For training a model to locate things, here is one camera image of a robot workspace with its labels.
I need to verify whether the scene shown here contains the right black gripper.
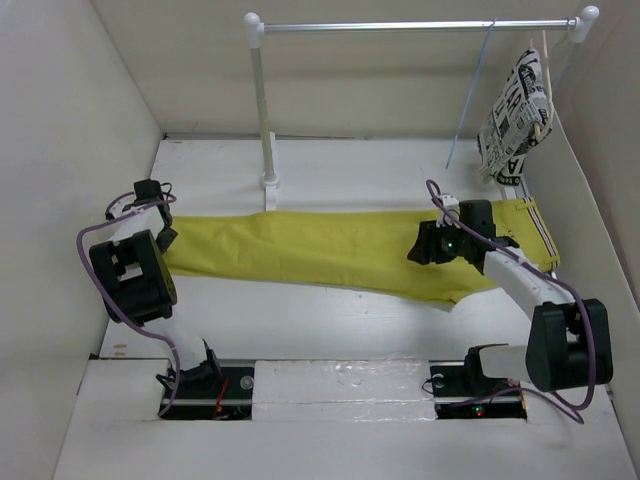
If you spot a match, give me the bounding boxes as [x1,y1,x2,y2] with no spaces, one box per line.
[406,218,470,264]

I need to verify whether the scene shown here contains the yellow trousers with striped trim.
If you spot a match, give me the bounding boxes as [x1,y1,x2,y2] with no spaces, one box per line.
[162,197,561,312]

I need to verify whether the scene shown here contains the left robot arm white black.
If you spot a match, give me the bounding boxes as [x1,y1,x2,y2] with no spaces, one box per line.
[76,179,224,398]

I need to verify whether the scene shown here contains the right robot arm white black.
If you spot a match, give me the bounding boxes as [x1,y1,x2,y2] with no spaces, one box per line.
[407,195,614,394]

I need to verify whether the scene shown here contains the cream wooden hanger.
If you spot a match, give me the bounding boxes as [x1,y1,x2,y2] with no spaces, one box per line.
[534,30,556,144]

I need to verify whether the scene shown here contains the blue transparent plastic hanger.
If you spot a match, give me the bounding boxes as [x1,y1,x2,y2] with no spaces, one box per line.
[445,17,498,170]

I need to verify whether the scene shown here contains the newspaper print garment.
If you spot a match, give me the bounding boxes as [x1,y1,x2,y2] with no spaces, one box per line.
[477,48,553,187]

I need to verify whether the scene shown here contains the aluminium side rail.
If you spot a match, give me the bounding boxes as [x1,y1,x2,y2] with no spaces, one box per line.
[499,179,561,281]

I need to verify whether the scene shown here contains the white clothes rack metal rail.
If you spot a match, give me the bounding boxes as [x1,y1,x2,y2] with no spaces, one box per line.
[243,5,600,211]

